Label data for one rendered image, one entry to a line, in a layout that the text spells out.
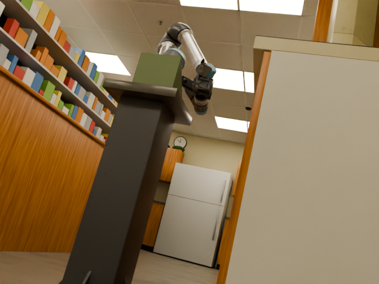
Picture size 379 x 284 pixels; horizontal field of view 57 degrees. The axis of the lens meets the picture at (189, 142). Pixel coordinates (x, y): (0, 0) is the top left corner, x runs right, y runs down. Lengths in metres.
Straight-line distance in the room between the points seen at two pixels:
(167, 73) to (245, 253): 0.94
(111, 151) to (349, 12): 1.61
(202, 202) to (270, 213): 6.07
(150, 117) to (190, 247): 5.53
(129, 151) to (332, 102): 0.82
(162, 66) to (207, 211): 5.45
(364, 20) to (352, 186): 1.69
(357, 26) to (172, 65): 1.21
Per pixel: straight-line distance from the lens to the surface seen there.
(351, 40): 2.27
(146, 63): 1.60
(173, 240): 6.91
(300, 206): 0.83
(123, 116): 1.49
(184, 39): 2.05
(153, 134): 1.41
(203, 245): 6.81
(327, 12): 2.83
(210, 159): 7.74
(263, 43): 0.97
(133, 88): 1.45
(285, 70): 0.93
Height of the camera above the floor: 0.39
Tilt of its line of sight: 15 degrees up
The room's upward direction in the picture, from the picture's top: 14 degrees clockwise
